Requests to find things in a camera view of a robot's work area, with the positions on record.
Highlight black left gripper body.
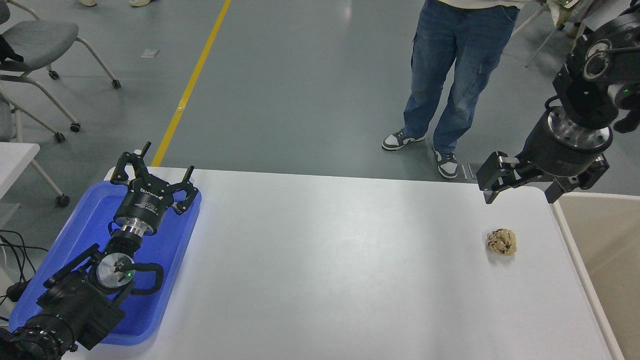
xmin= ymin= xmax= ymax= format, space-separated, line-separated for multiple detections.
xmin=113 ymin=175 xmax=174 ymax=235

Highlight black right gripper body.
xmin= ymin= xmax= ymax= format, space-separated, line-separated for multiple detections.
xmin=521 ymin=114 xmax=612 ymax=180

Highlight tan paper ball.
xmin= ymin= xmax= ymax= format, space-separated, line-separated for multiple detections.
xmin=486 ymin=228 xmax=518 ymax=257

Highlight blue plastic tray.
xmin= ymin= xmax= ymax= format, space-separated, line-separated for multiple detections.
xmin=9 ymin=180 xmax=203 ymax=347

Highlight beige-framed wheeled chair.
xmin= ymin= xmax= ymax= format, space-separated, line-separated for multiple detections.
xmin=0 ymin=70 xmax=82 ymax=144

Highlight white chair thin metal legs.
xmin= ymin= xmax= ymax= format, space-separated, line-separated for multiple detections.
xmin=525 ymin=22 xmax=571 ymax=69

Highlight white wheeled side table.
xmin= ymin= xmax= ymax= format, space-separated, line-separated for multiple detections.
xmin=0 ymin=142 xmax=71 ymax=208

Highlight person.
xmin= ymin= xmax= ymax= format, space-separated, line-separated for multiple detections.
xmin=546 ymin=0 xmax=593 ymax=40
xmin=381 ymin=0 xmax=526 ymax=180

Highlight chair with caster legs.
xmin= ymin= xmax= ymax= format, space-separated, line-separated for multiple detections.
xmin=509 ymin=2 xmax=551 ymax=41

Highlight black power adapter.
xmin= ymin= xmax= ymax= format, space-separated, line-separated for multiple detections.
xmin=5 ymin=280 xmax=31 ymax=304

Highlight grey wheeled chair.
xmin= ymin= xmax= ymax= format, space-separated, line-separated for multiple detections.
xmin=0 ymin=0 xmax=122 ymax=90

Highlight black bag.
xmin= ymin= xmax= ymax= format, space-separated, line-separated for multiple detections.
xmin=0 ymin=34 xmax=25 ymax=64

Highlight black floor cables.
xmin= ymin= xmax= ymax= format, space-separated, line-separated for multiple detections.
xmin=0 ymin=229 xmax=50 ymax=321

